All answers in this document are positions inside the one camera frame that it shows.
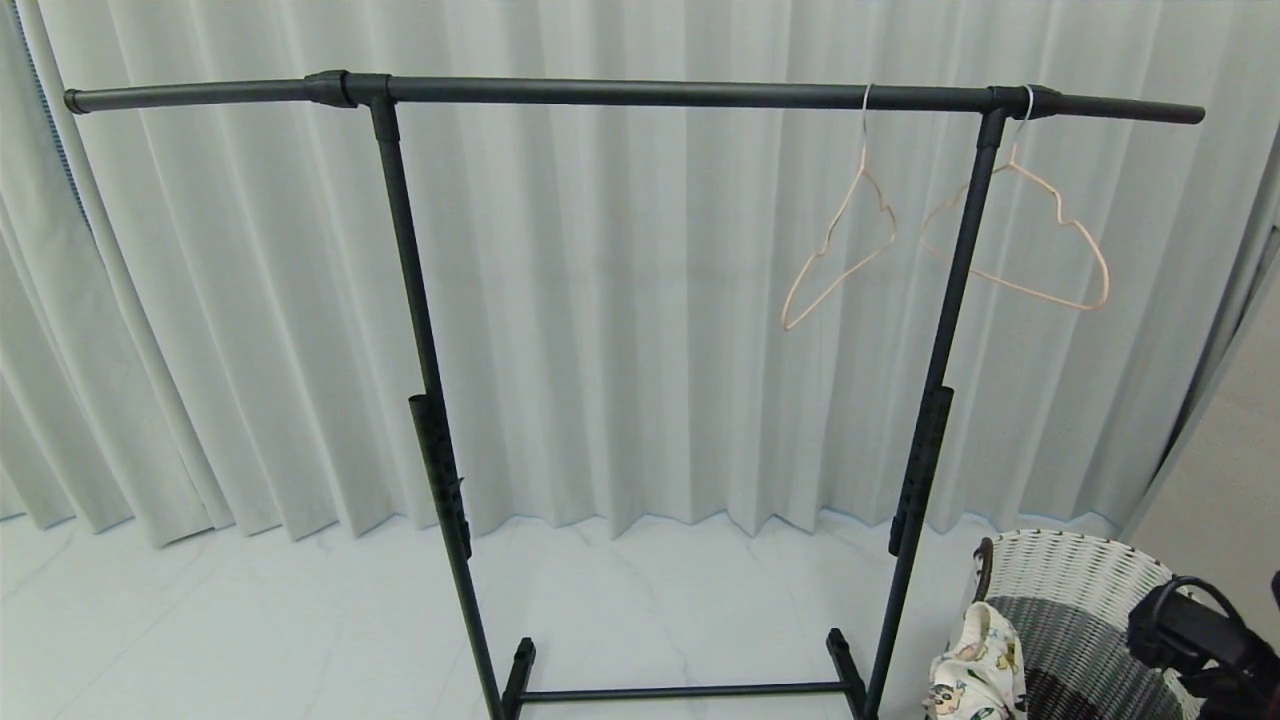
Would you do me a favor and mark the pink clothes hanger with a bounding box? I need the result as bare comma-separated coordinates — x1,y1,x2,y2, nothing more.
781,85,898,332
920,88,1111,311

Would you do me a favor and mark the black clothes rack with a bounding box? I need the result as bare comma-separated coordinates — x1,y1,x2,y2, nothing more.
63,70,1206,720

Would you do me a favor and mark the white laundry basket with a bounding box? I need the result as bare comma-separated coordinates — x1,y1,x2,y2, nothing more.
965,530,1201,720

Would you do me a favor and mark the white curtain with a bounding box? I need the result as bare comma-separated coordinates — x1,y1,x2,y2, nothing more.
0,0,1280,548

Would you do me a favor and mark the cream printed garment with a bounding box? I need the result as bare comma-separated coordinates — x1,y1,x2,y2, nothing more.
925,601,1028,720

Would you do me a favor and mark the black cable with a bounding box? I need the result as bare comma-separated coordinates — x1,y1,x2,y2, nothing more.
1148,574,1251,641

